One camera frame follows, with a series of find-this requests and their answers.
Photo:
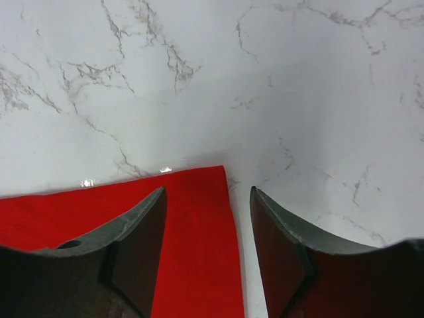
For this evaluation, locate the bright red t shirt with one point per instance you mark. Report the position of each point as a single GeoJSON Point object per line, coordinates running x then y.
{"type": "Point", "coordinates": [199, 268]}

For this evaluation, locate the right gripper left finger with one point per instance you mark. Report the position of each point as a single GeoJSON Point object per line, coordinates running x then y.
{"type": "Point", "coordinates": [114, 264]}

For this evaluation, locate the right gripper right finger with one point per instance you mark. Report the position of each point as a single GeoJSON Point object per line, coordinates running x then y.
{"type": "Point", "coordinates": [284, 245]}

